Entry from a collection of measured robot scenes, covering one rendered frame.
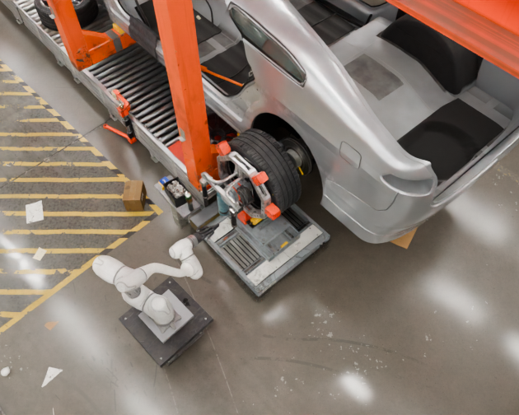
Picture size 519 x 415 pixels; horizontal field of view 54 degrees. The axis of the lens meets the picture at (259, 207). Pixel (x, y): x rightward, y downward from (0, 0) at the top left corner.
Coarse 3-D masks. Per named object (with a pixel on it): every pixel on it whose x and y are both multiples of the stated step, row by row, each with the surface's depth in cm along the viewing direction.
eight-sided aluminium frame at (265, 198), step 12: (228, 156) 362; (240, 156) 361; (240, 168) 359; (252, 168) 355; (228, 180) 402; (252, 180) 354; (264, 192) 360; (264, 204) 362; (252, 216) 393; (264, 216) 374
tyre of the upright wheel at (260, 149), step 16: (256, 128) 374; (240, 144) 362; (256, 144) 360; (272, 144) 360; (256, 160) 353; (272, 160) 355; (288, 160) 360; (272, 176) 354; (288, 176) 360; (272, 192) 360; (288, 192) 365; (256, 208) 401
